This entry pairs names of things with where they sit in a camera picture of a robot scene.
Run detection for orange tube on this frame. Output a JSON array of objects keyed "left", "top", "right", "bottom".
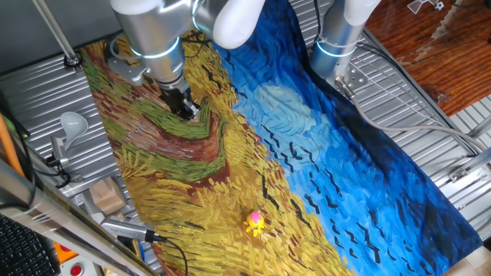
[{"left": 0, "top": 113, "right": 25, "bottom": 178}]

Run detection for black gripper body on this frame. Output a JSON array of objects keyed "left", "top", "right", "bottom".
[{"left": 158, "top": 82, "right": 195, "bottom": 119}]

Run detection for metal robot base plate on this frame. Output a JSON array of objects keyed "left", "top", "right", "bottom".
[{"left": 332, "top": 63, "right": 370, "bottom": 92}]

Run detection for thin metal pole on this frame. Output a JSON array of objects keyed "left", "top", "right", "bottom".
[{"left": 31, "top": 0, "right": 83, "bottom": 70}]

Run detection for black camera cable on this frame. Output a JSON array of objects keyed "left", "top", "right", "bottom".
[{"left": 155, "top": 234, "right": 189, "bottom": 276}]

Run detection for aluminium corner bracket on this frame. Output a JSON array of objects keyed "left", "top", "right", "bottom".
[{"left": 447, "top": 147, "right": 491, "bottom": 184}]

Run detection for grey box with red button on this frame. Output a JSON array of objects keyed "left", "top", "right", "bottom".
[{"left": 59, "top": 258, "right": 101, "bottom": 276}]

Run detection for silver depth camera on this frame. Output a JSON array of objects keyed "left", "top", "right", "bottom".
[{"left": 100, "top": 215, "right": 166, "bottom": 244}]

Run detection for black and grey clamp mount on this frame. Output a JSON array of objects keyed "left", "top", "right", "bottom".
[{"left": 44, "top": 136, "right": 84, "bottom": 189}]

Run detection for aluminium frame bar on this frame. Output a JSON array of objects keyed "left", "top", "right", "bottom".
[{"left": 0, "top": 158, "right": 160, "bottom": 276}]

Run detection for orange box with red button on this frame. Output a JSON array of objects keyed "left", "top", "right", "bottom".
[{"left": 52, "top": 241, "right": 79, "bottom": 265}]

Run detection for grey cable hose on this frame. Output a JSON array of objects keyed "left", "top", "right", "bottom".
[{"left": 334, "top": 75, "right": 491, "bottom": 154}]

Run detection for white plastic ladle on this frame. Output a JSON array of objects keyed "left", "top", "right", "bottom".
[{"left": 59, "top": 111, "right": 90, "bottom": 153}]

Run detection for black keyboard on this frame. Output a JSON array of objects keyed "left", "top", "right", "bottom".
[{"left": 0, "top": 213, "right": 61, "bottom": 276}]

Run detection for Van Gogh painting print cloth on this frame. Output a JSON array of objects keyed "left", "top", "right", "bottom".
[{"left": 81, "top": 0, "right": 483, "bottom": 276}]

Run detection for yellow toy with pink patch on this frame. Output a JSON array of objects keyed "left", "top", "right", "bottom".
[{"left": 243, "top": 209, "right": 266, "bottom": 238}]

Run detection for large light wooden block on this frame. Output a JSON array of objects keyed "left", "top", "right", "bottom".
[{"left": 88, "top": 176, "right": 128, "bottom": 217}]

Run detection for wrist camera with grey bracket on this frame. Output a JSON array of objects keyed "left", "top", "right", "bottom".
[{"left": 106, "top": 56, "right": 150, "bottom": 87}]

